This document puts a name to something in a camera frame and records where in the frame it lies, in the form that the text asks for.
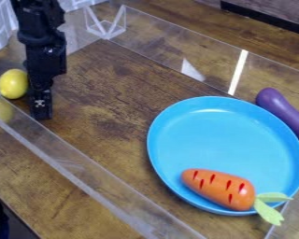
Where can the white patterned curtain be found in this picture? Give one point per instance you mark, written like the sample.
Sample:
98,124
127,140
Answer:
8,22

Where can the purple toy eggplant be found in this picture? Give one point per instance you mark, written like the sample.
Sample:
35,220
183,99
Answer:
273,101

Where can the clear acrylic left wall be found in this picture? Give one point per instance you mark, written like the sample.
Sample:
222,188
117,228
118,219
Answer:
12,54

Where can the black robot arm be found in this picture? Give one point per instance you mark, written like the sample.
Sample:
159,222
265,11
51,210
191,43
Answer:
40,17

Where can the dark wooden furniture piece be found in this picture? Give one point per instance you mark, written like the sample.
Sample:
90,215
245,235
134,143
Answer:
280,13

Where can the clear acrylic back wall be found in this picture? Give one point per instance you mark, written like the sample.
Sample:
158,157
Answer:
213,62

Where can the clear acrylic front wall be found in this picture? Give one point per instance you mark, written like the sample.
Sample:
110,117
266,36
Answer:
131,207

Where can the clear acrylic wall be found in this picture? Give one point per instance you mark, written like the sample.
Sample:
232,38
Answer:
12,54
131,207
213,62

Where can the orange toy carrot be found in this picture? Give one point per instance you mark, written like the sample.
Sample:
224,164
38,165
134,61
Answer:
234,192

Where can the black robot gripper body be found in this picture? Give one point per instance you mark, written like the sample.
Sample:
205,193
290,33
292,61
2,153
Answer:
46,57

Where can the yellow toy lemon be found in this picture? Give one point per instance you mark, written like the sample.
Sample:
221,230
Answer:
14,84

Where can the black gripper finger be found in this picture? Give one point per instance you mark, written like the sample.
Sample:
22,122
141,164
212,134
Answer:
40,104

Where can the blue plastic tray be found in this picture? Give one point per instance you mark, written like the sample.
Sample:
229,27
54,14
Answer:
226,135

